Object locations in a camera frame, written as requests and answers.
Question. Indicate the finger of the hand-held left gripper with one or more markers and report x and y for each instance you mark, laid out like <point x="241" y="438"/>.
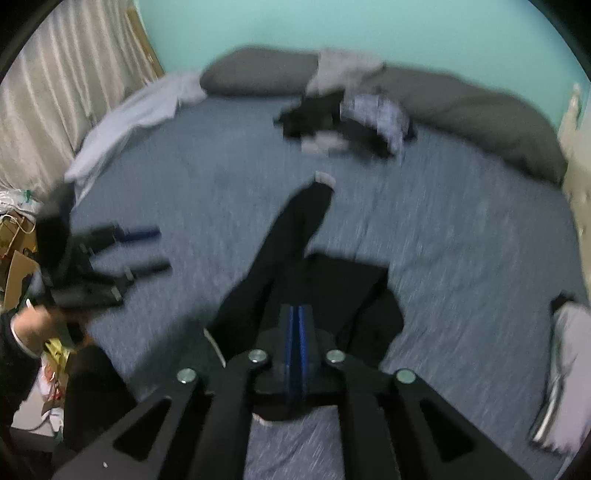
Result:
<point x="147" y="270"/>
<point x="138" y="233"/>

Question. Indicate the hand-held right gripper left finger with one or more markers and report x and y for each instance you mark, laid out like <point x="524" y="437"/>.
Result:
<point x="292" y="350"/>

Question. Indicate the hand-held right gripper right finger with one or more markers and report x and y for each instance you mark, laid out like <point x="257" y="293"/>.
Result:
<point x="304" y="350"/>

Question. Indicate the black sweater white trim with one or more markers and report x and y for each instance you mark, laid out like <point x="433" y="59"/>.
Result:
<point x="295" y="240"/>

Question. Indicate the person's left forearm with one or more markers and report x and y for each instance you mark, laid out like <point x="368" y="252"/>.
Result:
<point x="14" y="374"/>

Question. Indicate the person's left hand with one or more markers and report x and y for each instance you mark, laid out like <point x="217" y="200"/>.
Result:
<point x="39" y="327"/>

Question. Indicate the cardboard box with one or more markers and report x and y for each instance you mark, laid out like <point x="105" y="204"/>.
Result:
<point x="18" y="277"/>

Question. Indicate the yellow packet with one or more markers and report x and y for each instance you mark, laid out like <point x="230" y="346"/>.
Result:
<point x="55" y="350"/>

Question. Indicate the brown paper bag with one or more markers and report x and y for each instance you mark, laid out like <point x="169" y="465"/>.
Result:
<point x="16" y="235"/>

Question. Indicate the light grey blanket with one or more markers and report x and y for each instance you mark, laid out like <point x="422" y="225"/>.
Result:
<point x="134" y="115"/>

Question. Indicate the person's black trousers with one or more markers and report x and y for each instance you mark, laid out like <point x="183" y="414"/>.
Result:
<point x="97" y="406"/>

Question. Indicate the beige curtain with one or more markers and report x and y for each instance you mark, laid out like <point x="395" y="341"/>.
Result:
<point x="69" y="83"/>

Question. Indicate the wooden board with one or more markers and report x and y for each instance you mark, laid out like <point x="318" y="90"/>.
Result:
<point x="147" y="46"/>

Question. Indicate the grey pants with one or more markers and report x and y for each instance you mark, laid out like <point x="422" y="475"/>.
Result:
<point x="341" y="69"/>

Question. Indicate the grey folded garment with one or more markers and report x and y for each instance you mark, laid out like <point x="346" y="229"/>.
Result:
<point x="575" y="360"/>

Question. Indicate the cream tufted headboard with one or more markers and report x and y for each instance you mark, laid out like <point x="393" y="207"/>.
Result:
<point x="577" y="184"/>

